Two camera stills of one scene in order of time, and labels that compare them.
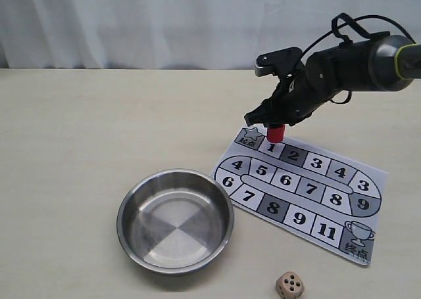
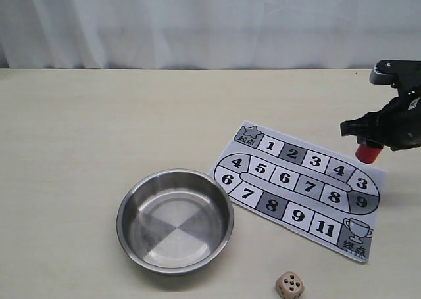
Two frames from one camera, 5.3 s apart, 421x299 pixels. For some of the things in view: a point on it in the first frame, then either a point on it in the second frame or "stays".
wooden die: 289,286 stays
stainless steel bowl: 173,221 stays
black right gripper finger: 273,124 to 376,142
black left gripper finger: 258,115 to 358,126
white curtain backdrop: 58,26 stays
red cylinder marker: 275,135 to 366,154
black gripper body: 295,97 to 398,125
